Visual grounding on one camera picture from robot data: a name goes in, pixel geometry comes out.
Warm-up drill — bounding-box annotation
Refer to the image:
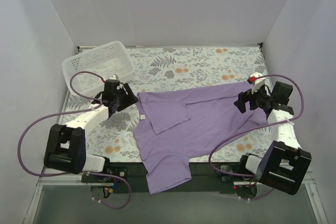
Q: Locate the purple t-shirt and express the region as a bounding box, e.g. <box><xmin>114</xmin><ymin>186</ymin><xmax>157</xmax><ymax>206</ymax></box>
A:
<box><xmin>133</xmin><ymin>82</ymin><xmax>267</xmax><ymax>194</ymax></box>

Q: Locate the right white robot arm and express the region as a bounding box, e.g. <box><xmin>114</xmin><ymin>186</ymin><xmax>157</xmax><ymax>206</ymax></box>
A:
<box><xmin>234</xmin><ymin>77</ymin><xmax>311</xmax><ymax>195</ymax></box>

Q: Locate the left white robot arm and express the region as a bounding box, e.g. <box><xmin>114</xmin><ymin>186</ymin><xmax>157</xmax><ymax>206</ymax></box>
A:
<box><xmin>44</xmin><ymin>79</ymin><xmax>138</xmax><ymax>175</ymax></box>

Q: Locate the floral table mat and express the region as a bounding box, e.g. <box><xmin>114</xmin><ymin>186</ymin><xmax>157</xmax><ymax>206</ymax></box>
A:
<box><xmin>62</xmin><ymin>46</ymin><xmax>272</xmax><ymax>163</ymax></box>

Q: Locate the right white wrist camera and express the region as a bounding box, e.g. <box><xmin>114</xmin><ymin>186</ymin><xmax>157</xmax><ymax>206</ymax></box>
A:
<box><xmin>247</xmin><ymin>72</ymin><xmax>265</xmax><ymax>94</ymax></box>

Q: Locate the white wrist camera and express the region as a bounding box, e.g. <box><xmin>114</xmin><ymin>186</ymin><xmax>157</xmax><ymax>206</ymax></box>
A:
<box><xmin>247</xmin><ymin>72</ymin><xmax>265</xmax><ymax>94</ymax></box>
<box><xmin>107</xmin><ymin>74</ymin><xmax>120</xmax><ymax>81</ymax></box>

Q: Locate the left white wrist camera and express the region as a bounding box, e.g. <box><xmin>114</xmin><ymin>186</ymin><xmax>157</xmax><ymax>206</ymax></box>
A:
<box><xmin>107</xmin><ymin>74</ymin><xmax>120</xmax><ymax>81</ymax></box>

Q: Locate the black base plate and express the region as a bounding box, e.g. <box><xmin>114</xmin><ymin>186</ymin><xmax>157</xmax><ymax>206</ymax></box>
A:
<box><xmin>81</xmin><ymin>162</ymin><xmax>261</xmax><ymax>198</ymax></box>

